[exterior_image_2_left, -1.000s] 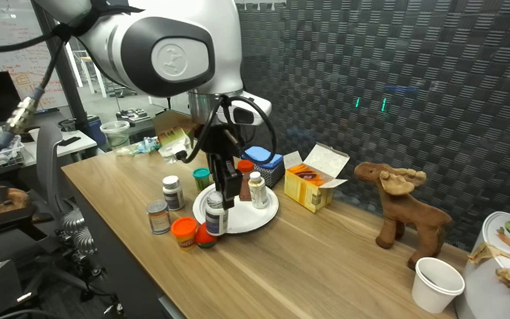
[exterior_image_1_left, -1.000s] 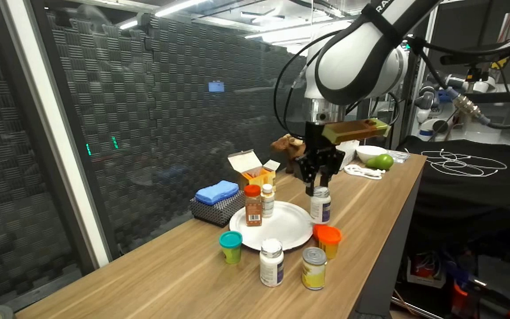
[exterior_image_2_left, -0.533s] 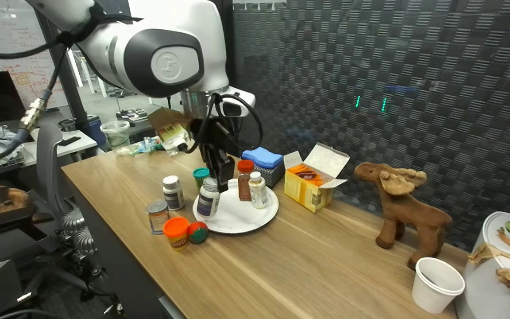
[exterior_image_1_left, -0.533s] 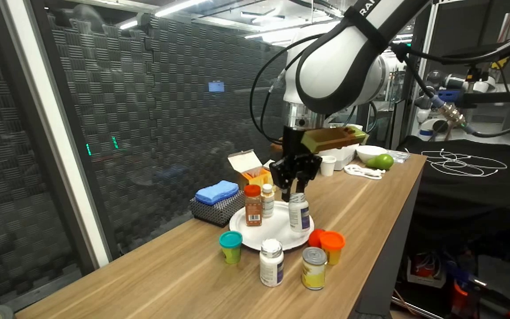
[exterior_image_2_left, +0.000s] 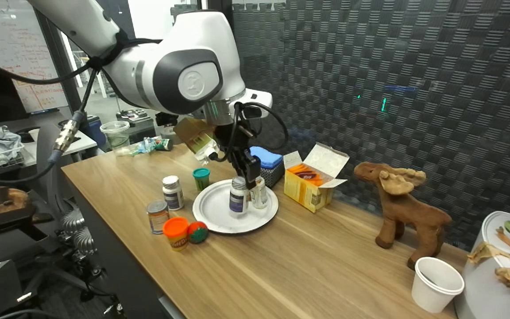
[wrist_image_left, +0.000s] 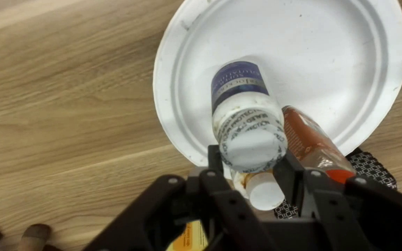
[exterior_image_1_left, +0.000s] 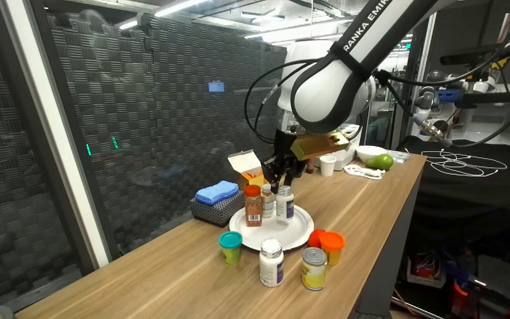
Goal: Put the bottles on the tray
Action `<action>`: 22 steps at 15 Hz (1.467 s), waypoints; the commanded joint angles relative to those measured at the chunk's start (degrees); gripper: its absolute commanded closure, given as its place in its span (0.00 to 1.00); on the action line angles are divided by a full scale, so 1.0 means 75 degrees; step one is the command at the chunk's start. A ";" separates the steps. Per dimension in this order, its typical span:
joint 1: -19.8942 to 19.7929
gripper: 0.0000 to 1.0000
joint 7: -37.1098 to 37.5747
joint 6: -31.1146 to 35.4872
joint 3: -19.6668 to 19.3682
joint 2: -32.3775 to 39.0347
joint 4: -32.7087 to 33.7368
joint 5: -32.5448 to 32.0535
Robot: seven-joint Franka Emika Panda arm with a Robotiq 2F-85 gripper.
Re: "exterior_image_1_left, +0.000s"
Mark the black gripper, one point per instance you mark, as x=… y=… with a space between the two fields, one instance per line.
x=284 y=150

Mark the white bottle dark label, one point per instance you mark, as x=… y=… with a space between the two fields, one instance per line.
x=286 y=205

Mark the small white cap bottle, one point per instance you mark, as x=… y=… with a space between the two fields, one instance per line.
x=268 y=204

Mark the red cap spice bottle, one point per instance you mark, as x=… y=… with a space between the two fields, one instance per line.
x=254 y=205

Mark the green bottle teal lid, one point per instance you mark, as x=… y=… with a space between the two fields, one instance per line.
x=231 y=241

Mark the small green cap bottle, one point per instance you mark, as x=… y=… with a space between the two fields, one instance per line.
x=272 y=266

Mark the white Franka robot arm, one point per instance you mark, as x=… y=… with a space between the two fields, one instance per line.
x=326 y=94

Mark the open yellow cardboard box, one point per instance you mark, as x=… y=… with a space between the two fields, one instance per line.
x=245 y=161

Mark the white paper cup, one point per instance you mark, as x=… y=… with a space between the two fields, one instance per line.
x=328 y=166

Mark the white paper plate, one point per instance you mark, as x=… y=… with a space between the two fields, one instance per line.
x=279 y=236

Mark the blue sponge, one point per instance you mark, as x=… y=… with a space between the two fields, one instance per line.
x=217 y=191

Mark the grey foam block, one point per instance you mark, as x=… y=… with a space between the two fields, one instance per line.
x=213 y=212

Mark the orange lid container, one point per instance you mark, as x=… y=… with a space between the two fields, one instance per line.
x=333 y=243

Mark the white bowl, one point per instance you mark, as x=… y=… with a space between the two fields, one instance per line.
x=367 y=150

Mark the yellow label jar silver lid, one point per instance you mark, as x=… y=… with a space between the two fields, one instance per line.
x=314 y=271

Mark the green toy fruit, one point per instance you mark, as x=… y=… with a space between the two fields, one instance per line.
x=380 y=161

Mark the white blue lab equipment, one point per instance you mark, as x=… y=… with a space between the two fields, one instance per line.
x=461 y=120

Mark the black cloth covered table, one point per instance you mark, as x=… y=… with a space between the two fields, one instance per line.
x=473 y=191

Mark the tan wrist camera mount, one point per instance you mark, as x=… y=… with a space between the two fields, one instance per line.
x=318 y=143

